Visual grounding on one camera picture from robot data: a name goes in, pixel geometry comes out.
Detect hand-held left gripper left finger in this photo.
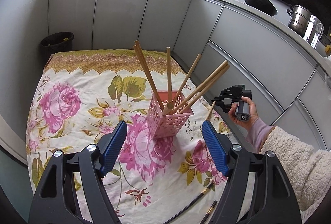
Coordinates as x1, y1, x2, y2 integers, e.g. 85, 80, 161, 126
28, 120, 128, 224

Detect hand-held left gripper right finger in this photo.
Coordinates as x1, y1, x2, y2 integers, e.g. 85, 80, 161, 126
202, 120, 302, 224

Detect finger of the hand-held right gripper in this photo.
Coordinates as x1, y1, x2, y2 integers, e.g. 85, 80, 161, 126
218, 85, 244, 99
210, 97, 240, 111

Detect single wooden chopstick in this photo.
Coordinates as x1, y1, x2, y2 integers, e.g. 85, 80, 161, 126
205, 101, 216, 121

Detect pink perforated basket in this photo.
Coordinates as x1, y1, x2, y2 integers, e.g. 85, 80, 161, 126
146, 89, 194, 140

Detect bunch of wooden chopsticks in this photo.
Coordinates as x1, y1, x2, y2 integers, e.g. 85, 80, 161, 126
133, 41, 230, 115

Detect person's right forearm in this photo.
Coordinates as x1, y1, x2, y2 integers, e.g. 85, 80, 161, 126
246, 119, 331, 220

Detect person's right hand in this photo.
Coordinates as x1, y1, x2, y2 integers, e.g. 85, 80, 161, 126
228, 102, 262, 133

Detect floral tablecloth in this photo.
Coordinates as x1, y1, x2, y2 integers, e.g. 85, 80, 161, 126
25, 49, 259, 224

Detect black chopstick gold band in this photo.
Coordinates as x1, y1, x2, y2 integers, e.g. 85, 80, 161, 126
199, 200, 218, 224
163, 183, 215, 224

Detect steel steamer pot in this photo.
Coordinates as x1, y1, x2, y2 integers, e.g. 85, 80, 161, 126
287, 4, 317, 38

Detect glass pitcher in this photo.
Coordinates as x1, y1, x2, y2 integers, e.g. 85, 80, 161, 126
304, 14, 324, 50

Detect dark trash bin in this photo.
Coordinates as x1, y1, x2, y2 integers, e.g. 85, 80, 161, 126
40, 32, 75, 55

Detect white base cabinets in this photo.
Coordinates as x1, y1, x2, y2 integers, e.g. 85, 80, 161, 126
48, 0, 331, 152

